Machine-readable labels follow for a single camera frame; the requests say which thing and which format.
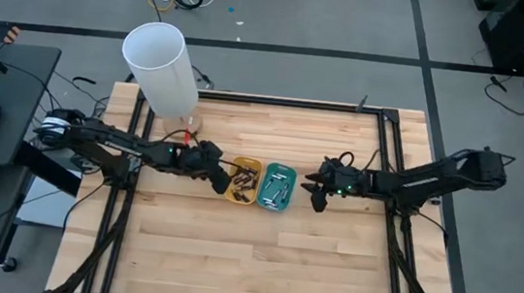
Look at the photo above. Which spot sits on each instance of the black desk caster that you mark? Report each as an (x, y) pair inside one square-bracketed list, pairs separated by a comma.
[(9, 264)]

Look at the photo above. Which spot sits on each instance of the orange striped object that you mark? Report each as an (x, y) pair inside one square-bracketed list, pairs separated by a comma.
[(11, 34)]

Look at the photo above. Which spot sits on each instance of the black side desk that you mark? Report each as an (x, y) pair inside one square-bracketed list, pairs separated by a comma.
[(24, 92)]

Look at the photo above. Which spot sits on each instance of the yellow plastic bin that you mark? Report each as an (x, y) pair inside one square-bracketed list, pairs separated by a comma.
[(236, 163)]

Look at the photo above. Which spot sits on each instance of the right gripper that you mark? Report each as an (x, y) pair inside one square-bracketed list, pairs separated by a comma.
[(344, 179)]

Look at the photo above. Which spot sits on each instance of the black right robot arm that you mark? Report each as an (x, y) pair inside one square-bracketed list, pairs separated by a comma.
[(434, 181)]

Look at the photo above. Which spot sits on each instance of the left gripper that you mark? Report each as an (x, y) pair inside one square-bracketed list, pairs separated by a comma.
[(199, 159)]

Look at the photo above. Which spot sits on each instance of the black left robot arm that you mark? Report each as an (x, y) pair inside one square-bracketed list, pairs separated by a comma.
[(111, 140)]

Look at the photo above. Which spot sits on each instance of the white shade wooden lamp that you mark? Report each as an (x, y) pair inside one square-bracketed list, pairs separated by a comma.
[(163, 68)]

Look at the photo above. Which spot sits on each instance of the black aluminium table frame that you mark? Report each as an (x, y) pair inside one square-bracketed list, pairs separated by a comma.
[(291, 103)]

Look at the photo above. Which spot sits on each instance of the teal plastic bin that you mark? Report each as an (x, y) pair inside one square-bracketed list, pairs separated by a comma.
[(290, 174)]

